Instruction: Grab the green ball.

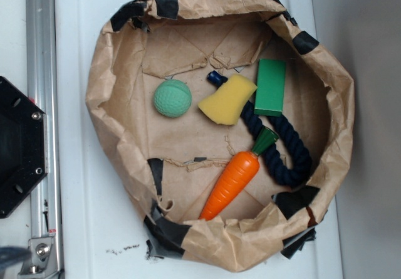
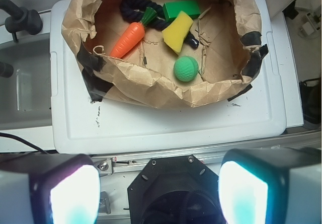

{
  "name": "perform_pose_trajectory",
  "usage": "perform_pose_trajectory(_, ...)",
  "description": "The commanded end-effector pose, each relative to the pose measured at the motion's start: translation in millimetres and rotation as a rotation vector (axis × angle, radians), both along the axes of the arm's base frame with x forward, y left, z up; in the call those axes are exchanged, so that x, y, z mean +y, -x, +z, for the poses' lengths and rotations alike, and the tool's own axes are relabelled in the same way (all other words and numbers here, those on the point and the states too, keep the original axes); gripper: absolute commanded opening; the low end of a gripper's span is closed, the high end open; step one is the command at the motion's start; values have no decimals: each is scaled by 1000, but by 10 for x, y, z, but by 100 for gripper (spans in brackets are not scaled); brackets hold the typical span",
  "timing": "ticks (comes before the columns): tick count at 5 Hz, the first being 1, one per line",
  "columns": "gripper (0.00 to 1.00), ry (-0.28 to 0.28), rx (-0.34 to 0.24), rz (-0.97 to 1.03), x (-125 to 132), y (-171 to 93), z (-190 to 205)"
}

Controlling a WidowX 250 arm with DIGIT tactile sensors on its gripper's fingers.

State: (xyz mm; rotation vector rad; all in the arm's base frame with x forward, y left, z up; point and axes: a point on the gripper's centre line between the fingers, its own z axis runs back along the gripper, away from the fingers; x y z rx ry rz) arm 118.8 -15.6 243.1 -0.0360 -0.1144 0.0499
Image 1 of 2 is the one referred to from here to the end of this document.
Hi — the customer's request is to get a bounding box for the green dimpled rubber ball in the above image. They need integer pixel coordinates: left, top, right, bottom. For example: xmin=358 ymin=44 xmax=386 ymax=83
xmin=153 ymin=79 xmax=192 ymax=118

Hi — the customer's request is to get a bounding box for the brown paper taped bin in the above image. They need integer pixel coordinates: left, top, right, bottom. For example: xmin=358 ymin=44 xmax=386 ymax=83
xmin=86 ymin=0 xmax=355 ymax=272

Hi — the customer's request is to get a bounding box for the yellow sponge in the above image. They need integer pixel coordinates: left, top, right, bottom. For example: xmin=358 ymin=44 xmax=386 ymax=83
xmin=198 ymin=71 xmax=258 ymax=125

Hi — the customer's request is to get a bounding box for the orange plastic toy carrot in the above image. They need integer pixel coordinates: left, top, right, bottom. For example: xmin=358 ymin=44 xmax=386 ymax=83
xmin=199 ymin=127 xmax=279 ymax=221

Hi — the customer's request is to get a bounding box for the green rectangular block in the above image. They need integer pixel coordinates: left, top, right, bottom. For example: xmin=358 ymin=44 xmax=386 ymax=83
xmin=254 ymin=59 xmax=286 ymax=117

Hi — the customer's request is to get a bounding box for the dark blue rope toy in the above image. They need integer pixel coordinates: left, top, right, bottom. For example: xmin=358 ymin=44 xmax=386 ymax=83
xmin=207 ymin=71 xmax=312 ymax=188

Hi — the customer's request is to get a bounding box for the aluminium extrusion rail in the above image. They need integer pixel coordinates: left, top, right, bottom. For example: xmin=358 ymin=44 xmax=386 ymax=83
xmin=26 ymin=0 xmax=65 ymax=278

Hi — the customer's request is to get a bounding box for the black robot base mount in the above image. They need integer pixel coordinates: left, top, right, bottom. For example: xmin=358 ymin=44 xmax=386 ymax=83
xmin=1 ymin=76 xmax=47 ymax=219

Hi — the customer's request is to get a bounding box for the metal corner bracket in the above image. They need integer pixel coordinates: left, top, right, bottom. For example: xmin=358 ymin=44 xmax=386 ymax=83
xmin=18 ymin=237 xmax=58 ymax=278

